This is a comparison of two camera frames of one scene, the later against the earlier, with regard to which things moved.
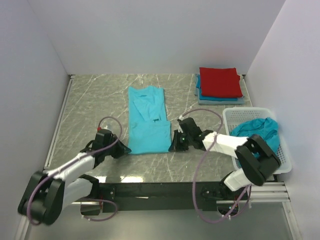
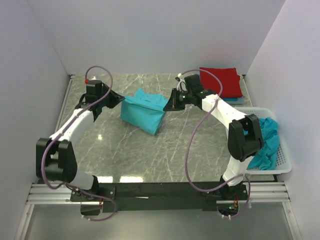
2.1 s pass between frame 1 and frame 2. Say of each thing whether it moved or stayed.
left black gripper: moved
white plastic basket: stayed
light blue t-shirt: moved
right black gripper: moved
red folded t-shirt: stayed
